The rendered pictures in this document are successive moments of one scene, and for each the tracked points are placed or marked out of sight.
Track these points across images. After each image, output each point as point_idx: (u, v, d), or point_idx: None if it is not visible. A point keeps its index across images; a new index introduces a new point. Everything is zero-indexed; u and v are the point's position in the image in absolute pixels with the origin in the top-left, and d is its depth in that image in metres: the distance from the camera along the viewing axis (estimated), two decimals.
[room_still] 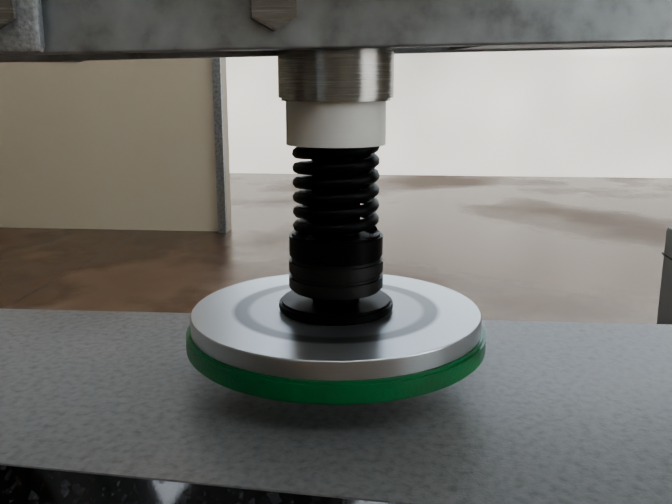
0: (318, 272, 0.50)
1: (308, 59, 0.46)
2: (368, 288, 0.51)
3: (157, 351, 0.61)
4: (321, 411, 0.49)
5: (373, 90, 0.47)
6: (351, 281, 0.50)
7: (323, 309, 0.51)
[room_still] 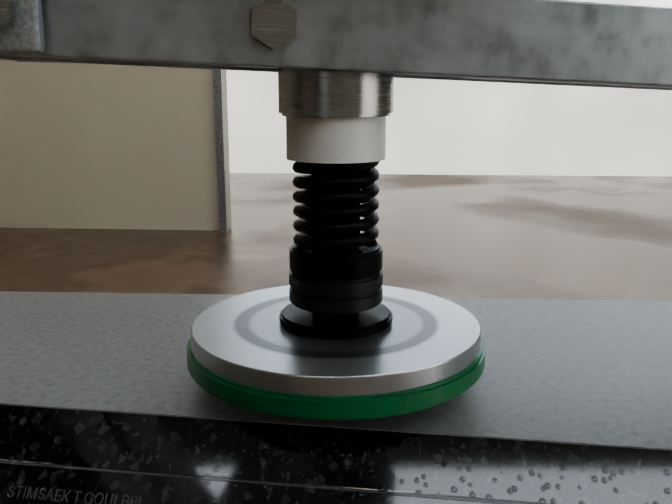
0: (318, 286, 0.50)
1: (308, 75, 0.46)
2: (368, 302, 0.51)
3: None
4: (484, 375, 0.56)
5: (373, 106, 0.47)
6: (351, 295, 0.50)
7: None
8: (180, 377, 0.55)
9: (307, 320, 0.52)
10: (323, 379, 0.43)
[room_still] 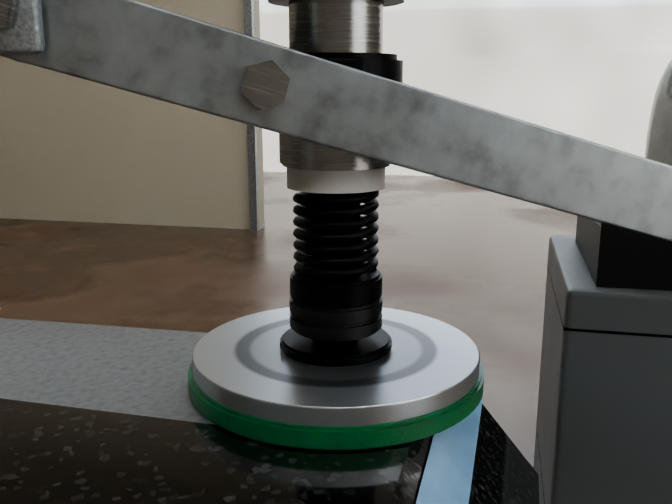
0: (318, 314, 0.50)
1: None
2: (368, 329, 0.51)
3: None
4: None
5: (372, 159, 0.48)
6: (351, 322, 0.51)
7: None
8: None
9: (331, 350, 0.51)
10: (427, 398, 0.46)
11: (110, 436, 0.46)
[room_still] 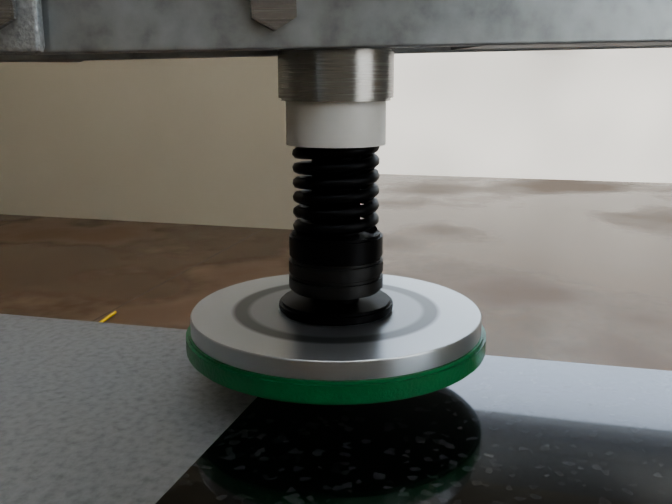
0: (318, 272, 0.50)
1: (308, 59, 0.46)
2: (368, 288, 0.51)
3: None
4: (468, 487, 0.40)
5: (373, 90, 0.47)
6: (351, 281, 0.50)
7: None
8: (79, 451, 0.44)
9: (299, 303, 0.52)
10: (262, 357, 0.44)
11: None
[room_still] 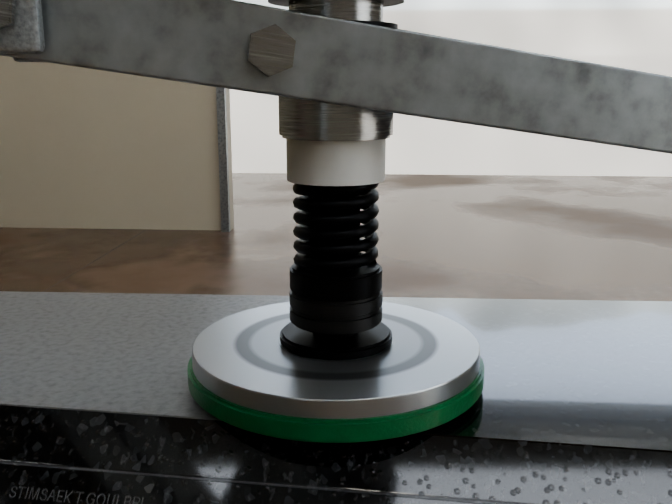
0: (318, 307, 0.50)
1: (308, 99, 0.47)
2: (368, 322, 0.51)
3: None
4: (487, 376, 0.55)
5: (373, 129, 0.47)
6: (351, 316, 0.50)
7: (366, 338, 0.52)
8: (182, 378, 0.55)
9: None
10: (217, 322, 0.59)
11: None
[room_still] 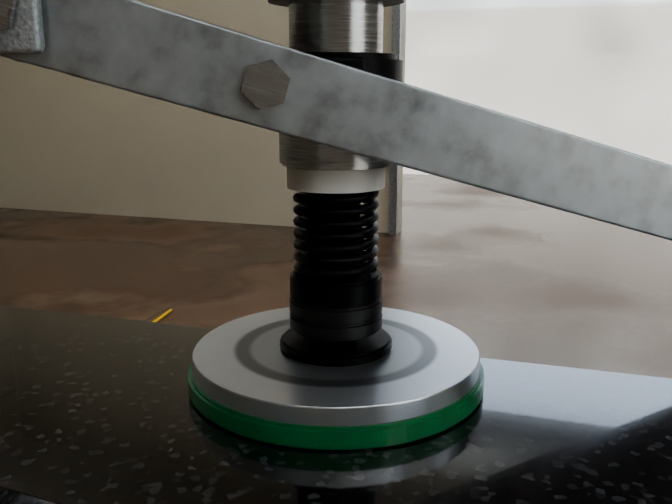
0: (318, 314, 0.50)
1: None
2: (368, 329, 0.51)
3: None
4: None
5: (372, 158, 0.48)
6: (351, 322, 0.51)
7: None
8: (201, 465, 0.42)
9: (358, 348, 0.52)
10: (478, 363, 0.51)
11: None
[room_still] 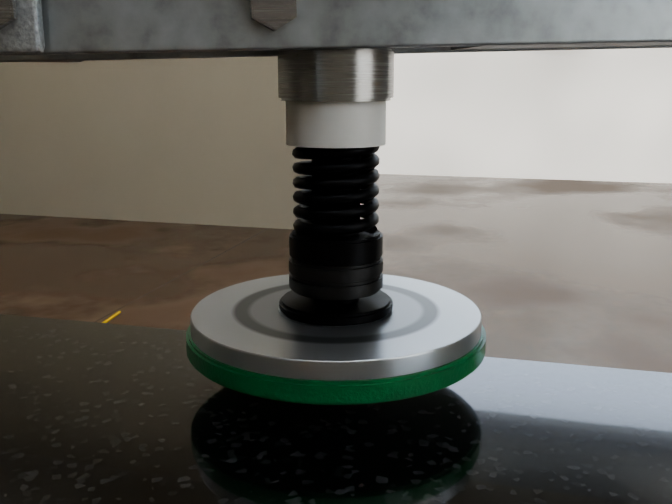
0: (318, 272, 0.50)
1: (308, 59, 0.46)
2: (368, 288, 0.51)
3: None
4: (471, 492, 0.40)
5: (373, 90, 0.47)
6: (351, 281, 0.50)
7: (356, 308, 0.51)
8: (81, 454, 0.44)
9: None
10: (249, 282, 0.61)
11: None
